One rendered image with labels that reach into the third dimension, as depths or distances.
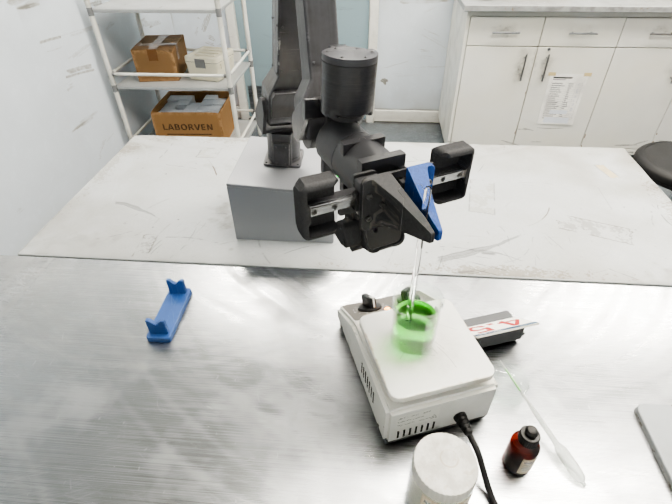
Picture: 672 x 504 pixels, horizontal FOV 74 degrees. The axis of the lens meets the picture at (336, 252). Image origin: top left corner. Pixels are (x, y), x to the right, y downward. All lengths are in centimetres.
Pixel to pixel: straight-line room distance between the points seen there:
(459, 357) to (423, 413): 7
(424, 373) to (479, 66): 250
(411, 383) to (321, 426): 13
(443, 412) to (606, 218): 58
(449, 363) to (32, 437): 48
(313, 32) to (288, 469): 48
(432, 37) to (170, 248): 280
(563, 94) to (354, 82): 264
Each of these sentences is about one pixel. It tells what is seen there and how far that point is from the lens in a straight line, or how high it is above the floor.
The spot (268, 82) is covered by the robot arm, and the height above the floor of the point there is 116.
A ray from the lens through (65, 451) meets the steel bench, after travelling 63.
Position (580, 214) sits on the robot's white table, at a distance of 97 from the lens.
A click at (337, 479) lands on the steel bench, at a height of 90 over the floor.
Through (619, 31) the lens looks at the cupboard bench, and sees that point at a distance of 305.
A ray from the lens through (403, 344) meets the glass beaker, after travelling 49.
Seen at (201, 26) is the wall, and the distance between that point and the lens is 357.
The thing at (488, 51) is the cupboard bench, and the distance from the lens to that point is 286.
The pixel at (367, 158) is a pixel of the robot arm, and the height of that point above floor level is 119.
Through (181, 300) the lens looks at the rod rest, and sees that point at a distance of 71.
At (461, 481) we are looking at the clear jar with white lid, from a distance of 46.
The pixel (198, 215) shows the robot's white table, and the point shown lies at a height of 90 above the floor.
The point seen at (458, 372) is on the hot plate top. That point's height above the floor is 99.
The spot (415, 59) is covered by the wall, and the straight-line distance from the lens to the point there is 342.
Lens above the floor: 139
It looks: 39 degrees down
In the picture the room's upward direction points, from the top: 1 degrees counter-clockwise
